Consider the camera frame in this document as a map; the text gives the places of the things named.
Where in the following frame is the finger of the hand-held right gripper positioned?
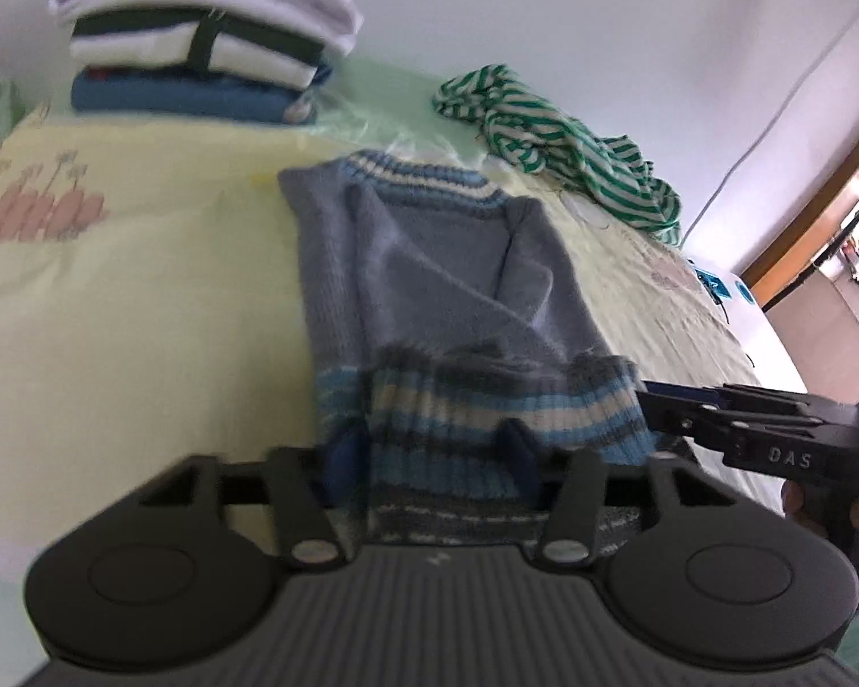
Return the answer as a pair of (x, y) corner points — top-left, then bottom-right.
(639, 381), (811, 414)
(646, 410), (743, 460)

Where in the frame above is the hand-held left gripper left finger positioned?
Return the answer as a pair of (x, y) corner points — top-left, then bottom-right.
(125, 422), (371, 571)

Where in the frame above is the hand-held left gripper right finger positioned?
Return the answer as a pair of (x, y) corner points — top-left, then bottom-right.
(496, 417), (747, 569)

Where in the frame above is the grey blue knit sweater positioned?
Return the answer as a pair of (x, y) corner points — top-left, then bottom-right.
(276, 147), (654, 546)

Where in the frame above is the white bedside table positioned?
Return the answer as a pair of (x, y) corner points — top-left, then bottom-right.
(685, 267), (811, 396)

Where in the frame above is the yellow green printed bed sheet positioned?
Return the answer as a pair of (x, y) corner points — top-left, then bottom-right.
(0, 56), (811, 687)

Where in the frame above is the green white striped shirt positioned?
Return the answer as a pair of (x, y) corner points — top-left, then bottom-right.
(430, 63), (684, 249)

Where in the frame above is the dark green white folded garment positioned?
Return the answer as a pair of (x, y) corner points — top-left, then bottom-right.
(69, 9), (335, 85)

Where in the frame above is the wooden door frame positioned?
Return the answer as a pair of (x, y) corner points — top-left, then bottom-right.
(739, 113), (859, 317)

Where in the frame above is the white wall cable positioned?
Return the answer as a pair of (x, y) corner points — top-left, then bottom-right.
(679, 0), (859, 246)

